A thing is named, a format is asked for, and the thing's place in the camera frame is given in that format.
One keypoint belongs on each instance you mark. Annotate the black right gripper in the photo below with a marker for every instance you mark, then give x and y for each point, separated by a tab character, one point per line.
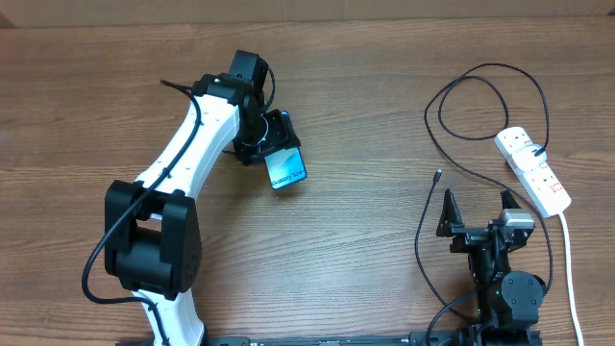
466	236

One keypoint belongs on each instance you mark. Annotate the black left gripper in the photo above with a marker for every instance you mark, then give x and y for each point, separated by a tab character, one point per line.
282	135

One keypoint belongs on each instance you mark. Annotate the blue Samsung Galaxy smartphone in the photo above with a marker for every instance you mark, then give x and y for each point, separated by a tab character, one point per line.
283	158

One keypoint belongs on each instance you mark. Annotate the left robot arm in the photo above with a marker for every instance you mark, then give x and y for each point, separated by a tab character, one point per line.
152	241

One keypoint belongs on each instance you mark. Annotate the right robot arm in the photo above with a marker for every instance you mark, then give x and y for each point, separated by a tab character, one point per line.
508	301

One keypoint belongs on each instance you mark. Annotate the white charger plug adapter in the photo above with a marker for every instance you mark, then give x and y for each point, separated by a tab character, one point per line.
527	158

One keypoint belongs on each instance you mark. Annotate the white power strip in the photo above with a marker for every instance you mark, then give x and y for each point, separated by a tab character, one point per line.
544	189

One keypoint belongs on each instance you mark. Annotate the cardboard board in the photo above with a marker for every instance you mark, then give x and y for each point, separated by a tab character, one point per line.
92	13

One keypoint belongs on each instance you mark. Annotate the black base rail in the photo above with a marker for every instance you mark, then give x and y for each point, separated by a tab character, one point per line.
327	341

